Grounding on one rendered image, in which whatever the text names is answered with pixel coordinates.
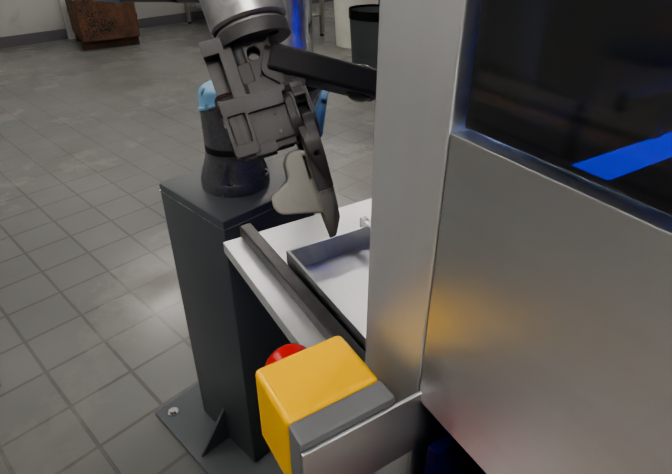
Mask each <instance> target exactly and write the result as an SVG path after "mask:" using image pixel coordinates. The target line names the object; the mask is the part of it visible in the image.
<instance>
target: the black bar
mask: <svg viewBox="0 0 672 474"><path fill-rule="evenodd" d="M240 233H241V237H242V238H243V240H244V241H245V242H246V243H247V244H248V246H249V247H250V248H251V249H252V250H253V252H254V253H255V254H256V255H257V257H258V258H259V259H260V260H261V261H262V263H263V264H264V265H265V266H266V267H267V269H268V270H269V271H270V272H271V274H272V275H273V276H274V277H275V278H276V280H277V281H278V282H279V283H280V284H281V286H282V287H283V288H284V289H285V291H286V292H287V293H288V294H289V295H290V297H291V298H292V299H293V300H294V301H295V303H296V304H297V305H298V306H299V308H300V309H301V310H302V311H303V312H304V314H305V315H306V316H307V317H308V318H309V320H310V321H311V322H312V323H313V324H314V326H315V327H316V328H317V329H318V331H319V332H320V333H321V334H322V335H323V337H324V338H325V339H326V340H328V339H330V338H332V337H335V336H341V337H342V338H343V339H344V340H345V341H346V342H347V343H348V344H349V346H350V347H351V348H352V349H353V350H354V351H355V353H356V354H357V355H358V356H359V357H360V358H361V359H362V361H363V362H364V363H365V351H364V350H363V349H362V348H361V346H360V345H359V344H358V343H357V342H356V341H355V340H354V339H353V337H352V336H351V335H350V334H349V333H348V332H347V331H346V330H345V328H344V327H343V326H342V325H341V324H340V323H339V322H338V321H337V319H336V318H335V317H334V316H333V315H332V314H331V313H330V312H329V310H328V309H327V308H326V307H325V306H324V305H323V304H322V303H321V302H320V300H319V299H318V298H317V297H316V296H315V295H314V294H313V293H312V291H311V290H310V289H309V288H308V287H307V286H306V285H305V284H304V282H303V281H302V280H301V279H300V278H299V277H298V276H297V275H296V273H295V272H294V271H293V270H292V269H291V268H290V267H289V266H288V265H287V263H286V262H285V261H284V260H283V259H282V258H281V257H280V256H279V254H278V253H277V252H276V251H275V250H274V249H273V248H272V247H271V245H270V244H269V243H268V242H267V241H266V240H265V239H264V238H263V236H262V235H261V234H260V233H259V232H258V231H257V230H256V229H255V227H254V226H253V225H252V224H251V223H249V224H245V225H242V226H240Z"/></svg>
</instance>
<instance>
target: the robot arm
mask: <svg viewBox="0 0 672 474"><path fill-rule="evenodd" d="M94 1H104V2H117V3H118V4H122V2H173V3H200V4H201V7H202V10H203V13H204V16H205V19H206V22H207V25H208V28H209V31H210V33H211V36H212V37H213V38H214V39H211V40H207V41H204V42H200V43H198V44H199V47H200V50H201V53H202V56H203V58H204V61H205V63H206V66H207V69H208V72H209V75H210V77H211V80H210V81H207V82H205V83H204V84H203V85H201V87H200V88H199V90H198V101H199V106H198V110H199V111H200V117H201V124H202V131H203V138H204V145H205V158H204V163H203V169H202V173H201V182H202V188H203V189H204V190H205V191H206V192H207V193H209V194H211V195H214V196H218V197H227V198H234V197H243V196H248V195H252V194H255V193H257V192H260V191H261V190H263V189H265V188H266V187H267V186H268V185H269V183H270V174H269V169H268V167H267V164H266V162H265V160H264V158H266V157H270V156H273V155H276V154H278V152H277V151H280V150H283V149H287V148H290V147H293V146H295V145H294V144H296V145H297V148H298V149H296V150H292V151H290V152H289V153H288V154H287V155H286V157H285V158H284V161H283V168H284V171H285V175H286V181H285V183H284V184H283V185H282V186H281V187H280V188H279V189H278V190H277V191H276V192H275V193H274V194H273V195H272V204H273V207H274V209H275V210H276V211H277V212H278V213H279V214H282V215H293V214H309V213H320V214H321V216H322V219H323V222H324V224H325V227H326V229H327V232H328V234H329V237H330V238H331V237H334V236H336V235H337V230H338V225H339V220H340V213H339V208H338V203H337V199H336V194H335V190H334V187H333V181H332V177H331V173H330V170H329V166H328V162H327V158H326V154H325V151H324V148H323V144H322V141H321V137H322V134H323V129H324V122H325V114H326V106H327V98H328V91H329V92H333V93H337V94H341V95H345V96H348V97H349V98H350V99H351V100H353V101H356V102H366V101H368V102H371V101H373V100H375V99H376V80H377V69H374V68H372V67H371V66H369V65H367V64H355V63H351V62H347V61H343V60H340V59H336V58H332V57H329V56H325V55H321V54H317V53H314V52H313V27H312V0H94ZM251 54H256V55H258V56H259V58H258V59H256V60H251V59H249V58H248V57H249V56H250V55H251Z"/></svg>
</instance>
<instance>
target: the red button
mask: <svg viewBox="0 0 672 474"><path fill-rule="evenodd" d="M304 349H307V348H306V347H305V346H303V345H300V344H295V343H290V344H286V345H283V346H281V347H279V348H278V349H276V350H275V351H274V352H273V353H272V354H271V355H270V356H269V358H268V359H267V361H266V364H265V366H267V365H269V364H271V363H274V362H276V361H278V360H281V359H283V358H285V357H288V356H290V355H292V354H295V353H297V352H299V351H302V350H304Z"/></svg>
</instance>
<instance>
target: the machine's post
mask: <svg viewBox="0 0 672 474"><path fill-rule="evenodd" d="M481 7H482V0H380V7H379V31H378V56H377V80H376V105H375V129H374V154H373V178H372V202H371V227H370V251H369V276H368V300H367V325H366V349H365V364H366V365H367V366H368V368H369V369H370V370H371V371H372V372H373V373H374V374H375V376H376V377H377V380H378V381H381V382H383V383H384V385H385V386H386V387H387V388H388V389H389V390H390V392H391V393H392V394H393V395H394V398H395V404H396V403H398V402H400V401H401V400H403V399H405V398H407V397H409V396H411V395H413V394H415V393H417V392H419V391H420V382H421V374H422V366H423V358H424V350H425V342H426V334H427V325H428V317H429V309H430V301H431V293H432V285H433V277H434V269H435V260H436V252H437V244H438V236H439V228H440V220H441V212H442V203H443V195H444V187H445V179H446V171H447V163H448V155H449V147H450V138H451V134H452V133H456V132H460V131H464V130H468V128H466V127H465V124H466V117H467V109H468V102H469V95H470V87H471V80H472V73H473V66H474V58H475V51H476V44H477V36H478V29H479V22H480V14H481ZM448 433H449V432H448V431H447V430H446V429H445V428H444V427H443V426H442V425H441V424H440V422H439V421H438V420H437V419H436V418H435V417H434V416H433V415H432V414H431V413H430V412H429V410H428V409H427V408H426V407H425V406H424V405H423V404H422V403H421V408H420V416H419V424H418V432H417V439H416V447H415V449H413V450H412V451H410V452H408V453H407V454H405V455H403V456H402V457H400V458H398V459H397V460H395V461H393V462H391V463H390V464H388V465H386V466H385V467H383V468H381V469H380V470H378V471H376V472H374V473H373V474H424V472H425V465H426V458H427V451H428V445H429V444H431V443H433V442H434V441H436V440H438V439H440V438H441V437H443V436H445V435H446V434H448Z"/></svg>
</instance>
